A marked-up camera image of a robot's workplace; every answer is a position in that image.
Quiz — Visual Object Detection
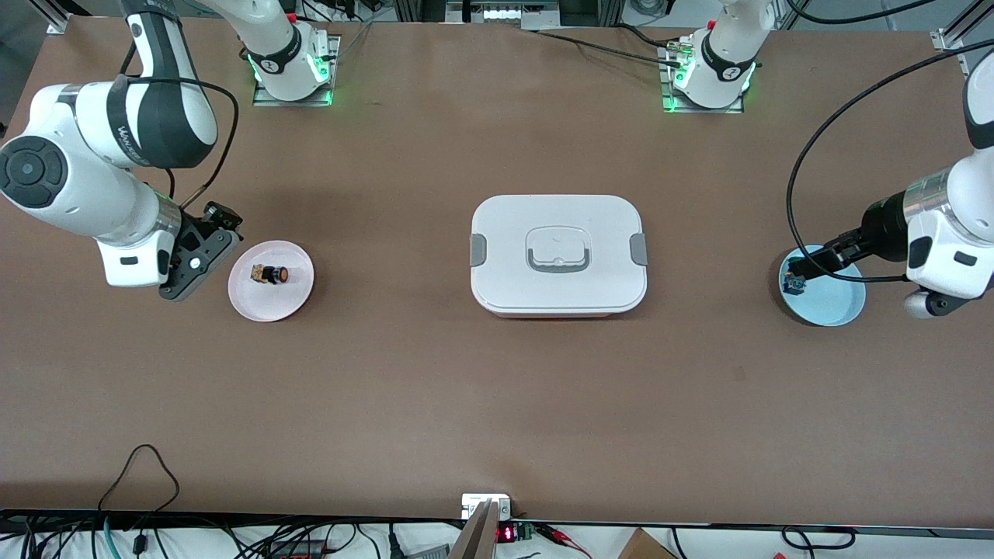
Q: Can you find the light blue round plate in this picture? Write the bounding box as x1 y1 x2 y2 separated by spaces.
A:
778 245 867 328

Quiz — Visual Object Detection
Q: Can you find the pink round plate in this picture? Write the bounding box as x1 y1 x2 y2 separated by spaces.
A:
228 240 316 323

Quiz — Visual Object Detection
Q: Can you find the brown cardboard piece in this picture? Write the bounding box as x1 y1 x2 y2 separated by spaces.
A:
617 528 678 559

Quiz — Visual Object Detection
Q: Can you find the small white socket box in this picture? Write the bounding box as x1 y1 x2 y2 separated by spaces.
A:
461 494 512 519

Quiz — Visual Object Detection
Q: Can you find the red clip test lead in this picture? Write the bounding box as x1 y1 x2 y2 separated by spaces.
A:
536 524 593 558

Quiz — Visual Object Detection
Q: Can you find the aluminium profile bar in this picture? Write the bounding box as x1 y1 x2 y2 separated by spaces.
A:
449 501 499 559

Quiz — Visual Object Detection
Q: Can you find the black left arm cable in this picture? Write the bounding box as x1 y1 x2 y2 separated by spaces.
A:
787 39 994 284

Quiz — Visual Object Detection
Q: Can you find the thin black looped cable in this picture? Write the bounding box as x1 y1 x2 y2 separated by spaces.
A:
97 444 181 517

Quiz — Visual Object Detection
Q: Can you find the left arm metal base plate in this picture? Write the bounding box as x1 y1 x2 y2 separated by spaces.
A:
660 43 745 115

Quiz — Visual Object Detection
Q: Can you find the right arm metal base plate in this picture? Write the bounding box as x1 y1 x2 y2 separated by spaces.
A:
252 33 342 108

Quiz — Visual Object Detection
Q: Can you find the aluminium frame corner post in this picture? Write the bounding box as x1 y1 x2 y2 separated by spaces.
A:
930 0 994 54
30 0 78 36

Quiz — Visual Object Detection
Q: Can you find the white lunch box grey handle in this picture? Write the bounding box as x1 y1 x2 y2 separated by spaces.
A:
469 194 648 319

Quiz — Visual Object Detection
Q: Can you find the black oval cable loop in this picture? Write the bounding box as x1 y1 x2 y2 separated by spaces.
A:
780 526 857 550

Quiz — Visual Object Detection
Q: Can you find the black cable bundle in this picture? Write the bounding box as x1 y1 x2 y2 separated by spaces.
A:
0 512 459 559

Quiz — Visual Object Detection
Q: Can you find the black base power cable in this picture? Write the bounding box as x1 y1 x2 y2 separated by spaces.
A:
528 27 688 67

